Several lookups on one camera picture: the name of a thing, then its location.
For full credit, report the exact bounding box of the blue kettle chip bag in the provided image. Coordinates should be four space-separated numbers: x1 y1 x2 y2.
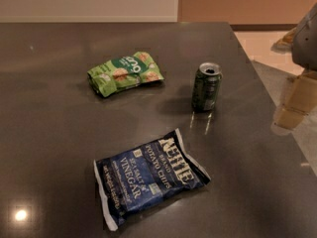
93 129 211 231

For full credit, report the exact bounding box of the cardboard box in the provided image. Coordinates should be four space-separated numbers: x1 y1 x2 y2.
273 70 317 130

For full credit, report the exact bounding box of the green snack bag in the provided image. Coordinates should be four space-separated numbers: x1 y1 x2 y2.
87 52 163 97

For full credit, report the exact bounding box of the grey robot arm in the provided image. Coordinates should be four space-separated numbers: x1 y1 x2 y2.
292 3 317 70

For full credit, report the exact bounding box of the green soda can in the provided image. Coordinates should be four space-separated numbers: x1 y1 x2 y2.
192 62 222 112

